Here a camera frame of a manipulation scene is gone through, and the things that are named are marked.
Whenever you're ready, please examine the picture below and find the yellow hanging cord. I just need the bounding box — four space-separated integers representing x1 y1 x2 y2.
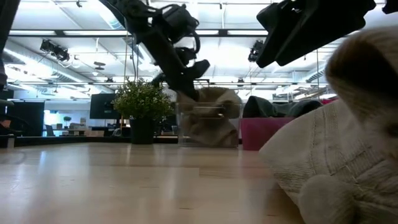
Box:
123 34 129 85

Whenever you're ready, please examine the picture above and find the black ceiling spotlight cluster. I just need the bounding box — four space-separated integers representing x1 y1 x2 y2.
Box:
39 39 71 62

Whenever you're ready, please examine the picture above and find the black cabinet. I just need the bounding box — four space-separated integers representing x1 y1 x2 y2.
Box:
6 101 46 138

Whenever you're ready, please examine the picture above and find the green potted plant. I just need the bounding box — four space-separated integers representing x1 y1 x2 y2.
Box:
111 77 175 145

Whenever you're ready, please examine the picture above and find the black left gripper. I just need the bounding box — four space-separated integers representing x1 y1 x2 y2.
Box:
116 0 211 100

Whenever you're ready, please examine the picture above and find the silver ventilation duct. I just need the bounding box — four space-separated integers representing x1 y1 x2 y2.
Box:
3 40 94 91

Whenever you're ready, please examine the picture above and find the brown beige knit hat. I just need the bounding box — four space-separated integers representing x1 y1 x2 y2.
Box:
177 86 243 147

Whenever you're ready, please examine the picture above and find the black overhead frame beam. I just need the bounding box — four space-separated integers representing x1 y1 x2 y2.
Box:
7 81 329 87
8 29 269 39

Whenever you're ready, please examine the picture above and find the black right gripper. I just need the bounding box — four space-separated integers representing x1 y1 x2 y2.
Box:
256 0 377 68

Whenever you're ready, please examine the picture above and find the pink box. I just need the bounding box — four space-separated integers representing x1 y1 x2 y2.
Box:
240 116 296 152

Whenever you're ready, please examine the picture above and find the clear plastic container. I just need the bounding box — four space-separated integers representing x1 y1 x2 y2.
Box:
176 101 241 148

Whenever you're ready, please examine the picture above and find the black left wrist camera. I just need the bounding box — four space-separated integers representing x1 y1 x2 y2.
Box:
161 3 200 43

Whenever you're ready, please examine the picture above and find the black monitor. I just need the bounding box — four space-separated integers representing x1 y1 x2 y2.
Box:
89 93 121 120

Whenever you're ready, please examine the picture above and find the black overhead camera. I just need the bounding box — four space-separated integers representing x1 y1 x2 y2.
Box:
248 39 266 63

